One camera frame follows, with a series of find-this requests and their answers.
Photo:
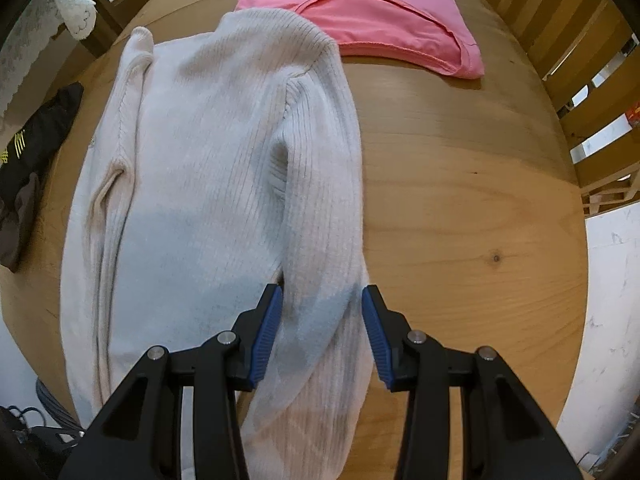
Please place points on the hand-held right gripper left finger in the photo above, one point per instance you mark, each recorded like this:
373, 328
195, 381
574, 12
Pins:
267, 332

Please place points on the black garment with yellow print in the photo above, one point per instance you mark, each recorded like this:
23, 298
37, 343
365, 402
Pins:
35, 145

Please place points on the wooden side table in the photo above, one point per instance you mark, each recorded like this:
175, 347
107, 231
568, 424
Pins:
102, 25

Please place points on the wooden slat fence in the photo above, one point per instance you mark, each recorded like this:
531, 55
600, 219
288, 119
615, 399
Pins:
575, 50

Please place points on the red box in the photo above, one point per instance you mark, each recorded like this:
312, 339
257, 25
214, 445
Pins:
634, 114

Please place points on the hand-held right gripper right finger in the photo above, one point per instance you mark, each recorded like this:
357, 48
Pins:
375, 340

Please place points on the folded pink garment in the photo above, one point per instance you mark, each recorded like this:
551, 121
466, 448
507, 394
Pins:
380, 5

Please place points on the white ribbed knit sweater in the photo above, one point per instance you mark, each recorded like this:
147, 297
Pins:
200, 160

